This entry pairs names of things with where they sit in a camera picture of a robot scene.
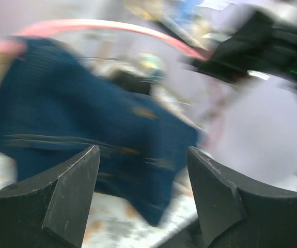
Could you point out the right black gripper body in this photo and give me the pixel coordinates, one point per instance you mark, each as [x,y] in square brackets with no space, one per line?
[260,44]

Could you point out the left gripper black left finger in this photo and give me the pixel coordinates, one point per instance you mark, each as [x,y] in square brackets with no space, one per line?
[50,209]

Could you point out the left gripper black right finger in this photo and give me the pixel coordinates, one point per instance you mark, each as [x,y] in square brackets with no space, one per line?
[235,210]

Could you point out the blue denim skirt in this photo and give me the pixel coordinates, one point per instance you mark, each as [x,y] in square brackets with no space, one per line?
[52,107]

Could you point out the floral tablecloth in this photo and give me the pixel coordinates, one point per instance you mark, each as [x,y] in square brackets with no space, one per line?
[112,222]

